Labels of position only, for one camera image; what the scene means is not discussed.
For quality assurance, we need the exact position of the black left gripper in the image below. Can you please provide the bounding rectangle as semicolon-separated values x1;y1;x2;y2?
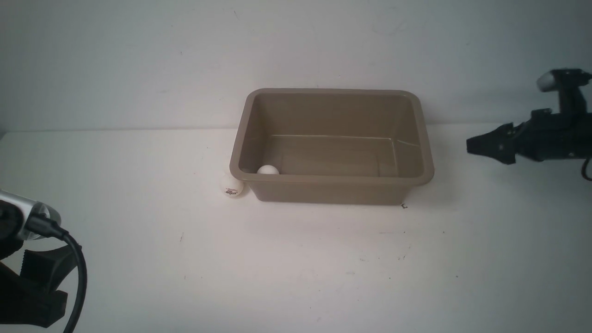
0;244;78;327

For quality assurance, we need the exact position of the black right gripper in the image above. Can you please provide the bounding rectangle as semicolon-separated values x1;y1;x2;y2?
466;109;592;165

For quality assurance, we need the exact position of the tan plastic storage bin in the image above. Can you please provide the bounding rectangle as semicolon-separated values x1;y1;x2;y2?
229;88;435;206

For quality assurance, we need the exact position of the white ping-pong ball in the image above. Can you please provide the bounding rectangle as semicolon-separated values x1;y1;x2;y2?
220;174;245;198
257;165;280;175

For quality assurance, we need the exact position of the black left camera cable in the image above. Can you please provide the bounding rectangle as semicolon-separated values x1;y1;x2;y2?
25;215;88;333

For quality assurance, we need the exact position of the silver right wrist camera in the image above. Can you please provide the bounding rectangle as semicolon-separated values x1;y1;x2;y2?
536;69;592;116

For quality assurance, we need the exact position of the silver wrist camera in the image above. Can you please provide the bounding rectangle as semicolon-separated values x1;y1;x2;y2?
0;190;62;241
536;69;592;116

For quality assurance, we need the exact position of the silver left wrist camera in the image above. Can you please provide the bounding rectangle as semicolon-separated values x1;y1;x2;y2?
0;190;62;241

